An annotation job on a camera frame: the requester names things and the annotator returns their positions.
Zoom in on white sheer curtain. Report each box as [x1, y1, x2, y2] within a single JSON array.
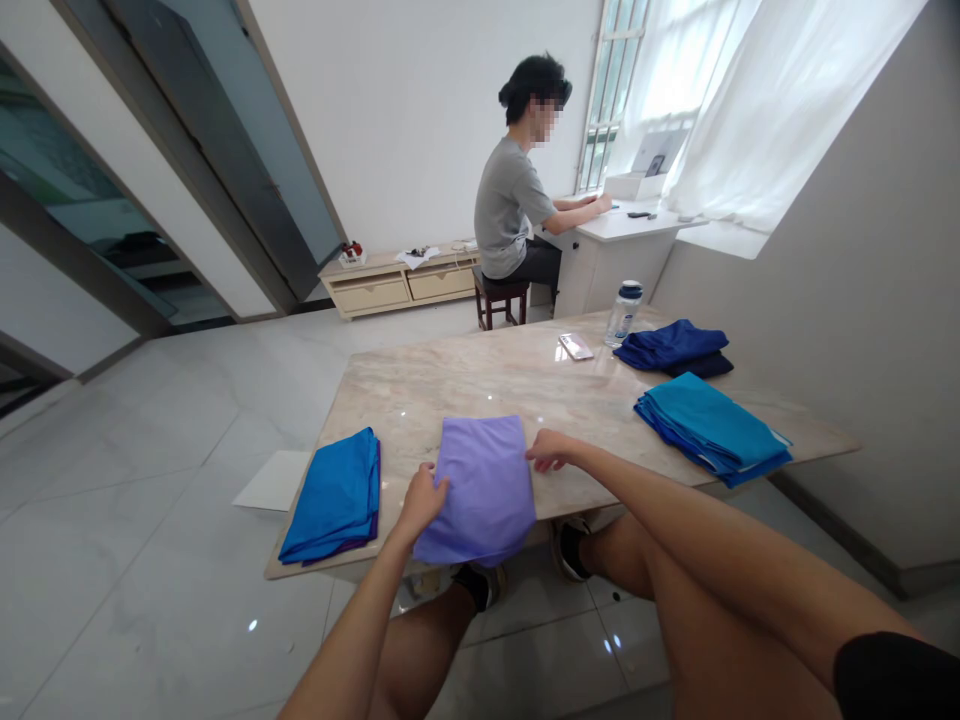
[[620, 0, 925, 235]]

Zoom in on stack of folded teal cloths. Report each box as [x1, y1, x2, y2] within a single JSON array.
[[633, 371, 795, 491]]

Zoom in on barred window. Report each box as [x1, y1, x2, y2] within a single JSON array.
[[574, 0, 654, 198]]

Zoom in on person's right hand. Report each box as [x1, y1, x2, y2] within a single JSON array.
[[524, 428, 595, 475]]

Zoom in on pile of dark blue cloths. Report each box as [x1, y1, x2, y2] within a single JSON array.
[[613, 319, 736, 379]]

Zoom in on clear water bottle blue cap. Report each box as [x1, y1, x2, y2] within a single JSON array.
[[604, 279, 646, 350]]

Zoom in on white desk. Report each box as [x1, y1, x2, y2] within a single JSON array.
[[531, 192, 712, 322]]

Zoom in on stack of folded blue cloths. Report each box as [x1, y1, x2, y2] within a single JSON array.
[[278, 427, 381, 565]]

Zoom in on dark glass door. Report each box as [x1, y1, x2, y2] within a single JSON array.
[[53, 0, 348, 303]]

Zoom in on white box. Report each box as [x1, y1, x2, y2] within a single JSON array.
[[603, 171, 670, 201]]

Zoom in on person's left hand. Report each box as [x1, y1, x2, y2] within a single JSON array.
[[390, 461, 452, 547]]

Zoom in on open white box lid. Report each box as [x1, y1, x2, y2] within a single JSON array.
[[629, 125, 693, 180]]

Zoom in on cream low drawer cabinet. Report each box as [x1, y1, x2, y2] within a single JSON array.
[[317, 241, 482, 323]]

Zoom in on person's legs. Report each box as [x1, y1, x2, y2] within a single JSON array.
[[365, 512, 853, 720]]

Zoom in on lilac cloth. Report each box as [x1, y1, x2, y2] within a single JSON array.
[[412, 414, 538, 569]]

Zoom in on dark wooden stool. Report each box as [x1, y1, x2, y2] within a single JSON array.
[[471, 265, 531, 334]]

